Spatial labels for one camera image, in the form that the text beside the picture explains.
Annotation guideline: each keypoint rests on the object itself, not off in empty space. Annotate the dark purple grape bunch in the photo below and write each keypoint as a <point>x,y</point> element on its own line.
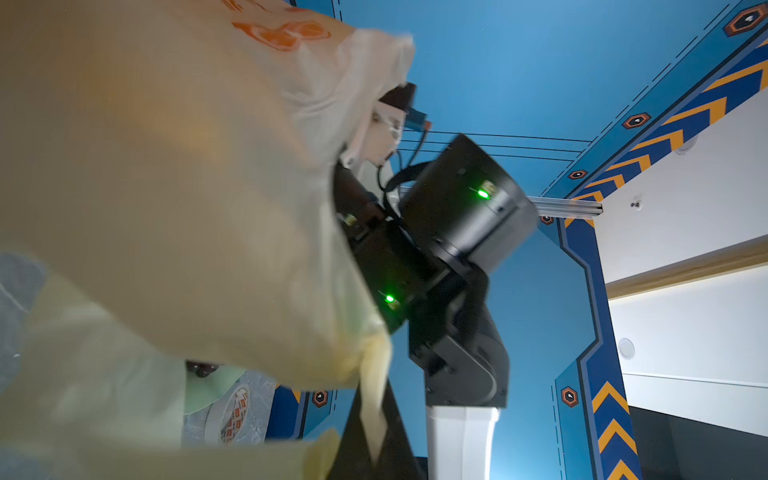
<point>200,370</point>

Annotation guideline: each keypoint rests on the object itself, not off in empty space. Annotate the cream plastic bag orange print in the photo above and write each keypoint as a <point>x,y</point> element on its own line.
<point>171,163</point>

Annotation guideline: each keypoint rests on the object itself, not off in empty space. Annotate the aluminium corner post right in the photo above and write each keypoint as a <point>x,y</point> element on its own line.
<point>566,208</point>

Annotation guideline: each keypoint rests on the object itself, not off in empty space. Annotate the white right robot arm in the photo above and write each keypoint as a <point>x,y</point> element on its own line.
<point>426,262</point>

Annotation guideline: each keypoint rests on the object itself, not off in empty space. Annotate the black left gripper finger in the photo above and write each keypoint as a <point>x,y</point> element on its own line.
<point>374,444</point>

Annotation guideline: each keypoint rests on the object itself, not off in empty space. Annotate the light green fruit plate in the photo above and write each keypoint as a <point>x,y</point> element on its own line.
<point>202,392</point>

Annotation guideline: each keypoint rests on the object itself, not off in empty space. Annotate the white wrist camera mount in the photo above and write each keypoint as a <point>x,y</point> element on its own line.
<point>379,134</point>

